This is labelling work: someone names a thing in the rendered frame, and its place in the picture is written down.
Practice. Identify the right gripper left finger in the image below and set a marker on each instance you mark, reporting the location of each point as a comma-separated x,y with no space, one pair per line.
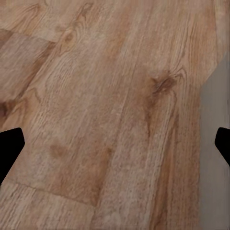
11,144

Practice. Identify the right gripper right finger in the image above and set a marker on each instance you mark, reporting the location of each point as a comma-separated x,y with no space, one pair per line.
222,142

